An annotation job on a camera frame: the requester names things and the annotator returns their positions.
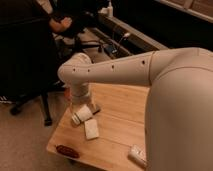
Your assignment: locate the white bottle on ledge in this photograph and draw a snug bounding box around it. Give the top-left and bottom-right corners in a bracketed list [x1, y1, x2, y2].
[107, 0, 113, 17]

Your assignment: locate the person's hand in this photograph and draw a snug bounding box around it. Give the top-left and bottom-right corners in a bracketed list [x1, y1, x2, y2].
[49, 17, 72, 33]

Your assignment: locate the black office chair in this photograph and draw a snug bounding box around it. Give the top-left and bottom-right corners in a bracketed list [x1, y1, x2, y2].
[0, 18, 61, 126]

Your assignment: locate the red ceramic bowl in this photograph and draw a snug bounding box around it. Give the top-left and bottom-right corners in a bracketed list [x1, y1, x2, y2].
[64, 88, 71, 101]

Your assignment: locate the dark red oblong object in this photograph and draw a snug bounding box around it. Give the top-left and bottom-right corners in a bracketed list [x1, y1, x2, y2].
[56, 145, 80, 158]

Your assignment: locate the white cup on side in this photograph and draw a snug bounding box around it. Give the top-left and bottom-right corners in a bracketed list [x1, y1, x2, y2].
[72, 105, 93, 125]

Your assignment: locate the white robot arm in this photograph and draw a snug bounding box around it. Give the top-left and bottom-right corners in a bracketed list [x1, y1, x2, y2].
[58, 47, 213, 171]

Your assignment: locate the white rectangular sponge block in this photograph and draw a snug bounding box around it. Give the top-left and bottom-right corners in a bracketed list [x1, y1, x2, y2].
[84, 119, 99, 140]

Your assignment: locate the power strip with cables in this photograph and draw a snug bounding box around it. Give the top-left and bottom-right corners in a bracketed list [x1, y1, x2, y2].
[104, 45, 117, 55]

